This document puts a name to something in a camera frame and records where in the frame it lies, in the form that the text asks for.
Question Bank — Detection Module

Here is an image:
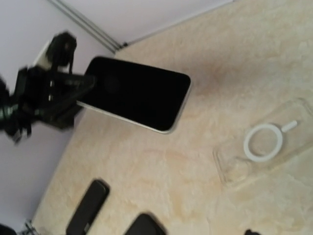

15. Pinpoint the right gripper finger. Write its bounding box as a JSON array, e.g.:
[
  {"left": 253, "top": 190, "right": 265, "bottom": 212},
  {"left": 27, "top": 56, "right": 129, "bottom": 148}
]
[{"left": 244, "top": 229, "right": 260, "bottom": 235}]

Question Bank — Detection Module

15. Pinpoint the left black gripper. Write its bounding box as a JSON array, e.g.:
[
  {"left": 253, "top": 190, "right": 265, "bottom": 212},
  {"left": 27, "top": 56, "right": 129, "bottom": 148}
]
[{"left": 12, "top": 66, "right": 96, "bottom": 130}]

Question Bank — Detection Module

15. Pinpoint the phone from clear case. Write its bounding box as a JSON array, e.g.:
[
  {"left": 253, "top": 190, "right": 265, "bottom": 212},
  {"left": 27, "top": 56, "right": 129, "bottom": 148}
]
[{"left": 77, "top": 56, "right": 192, "bottom": 133}]

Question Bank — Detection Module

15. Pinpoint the black phone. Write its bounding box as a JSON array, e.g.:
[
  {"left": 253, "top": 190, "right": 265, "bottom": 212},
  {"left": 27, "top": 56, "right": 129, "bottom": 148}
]
[
  {"left": 124, "top": 213, "right": 167, "bottom": 235},
  {"left": 66, "top": 178, "right": 110, "bottom": 235}
]

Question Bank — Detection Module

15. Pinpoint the clear phone case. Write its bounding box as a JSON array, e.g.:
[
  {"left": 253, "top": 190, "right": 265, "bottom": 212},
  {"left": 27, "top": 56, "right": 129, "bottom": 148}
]
[{"left": 213, "top": 98, "right": 313, "bottom": 187}]

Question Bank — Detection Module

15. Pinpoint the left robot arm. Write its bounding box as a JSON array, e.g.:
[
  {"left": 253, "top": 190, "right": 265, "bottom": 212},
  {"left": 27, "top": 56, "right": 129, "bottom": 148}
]
[{"left": 0, "top": 66, "right": 96, "bottom": 143}]

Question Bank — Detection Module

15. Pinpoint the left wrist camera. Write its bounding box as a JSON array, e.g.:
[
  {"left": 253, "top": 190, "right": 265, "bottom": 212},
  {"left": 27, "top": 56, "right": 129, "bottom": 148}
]
[{"left": 33, "top": 31, "right": 77, "bottom": 73}]

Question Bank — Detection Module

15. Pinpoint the left aluminium frame post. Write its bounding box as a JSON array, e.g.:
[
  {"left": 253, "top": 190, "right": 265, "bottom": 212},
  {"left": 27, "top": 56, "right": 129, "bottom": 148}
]
[{"left": 47, "top": 0, "right": 123, "bottom": 53}]

